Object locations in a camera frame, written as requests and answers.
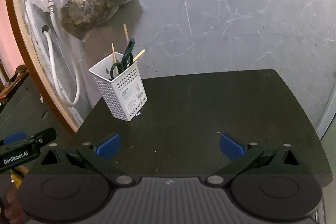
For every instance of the thin wooden skewer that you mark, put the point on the thin wooden skewer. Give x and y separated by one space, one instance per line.
138 55

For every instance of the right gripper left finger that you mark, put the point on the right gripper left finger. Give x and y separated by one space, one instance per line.
86 164

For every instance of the wooden chopstick with purple band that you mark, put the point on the wooden chopstick with purple band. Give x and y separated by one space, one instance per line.
126 33

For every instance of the white perforated utensil basket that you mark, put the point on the white perforated utensil basket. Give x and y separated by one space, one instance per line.
124 94

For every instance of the dark green kitchen scissors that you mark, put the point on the dark green kitchen scissors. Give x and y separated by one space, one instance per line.
126 60

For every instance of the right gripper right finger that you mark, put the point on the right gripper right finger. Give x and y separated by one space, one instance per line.
252 158

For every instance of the person left hand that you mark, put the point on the person left hand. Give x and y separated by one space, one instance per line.
13 210

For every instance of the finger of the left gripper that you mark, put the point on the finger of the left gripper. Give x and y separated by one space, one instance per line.
13 138

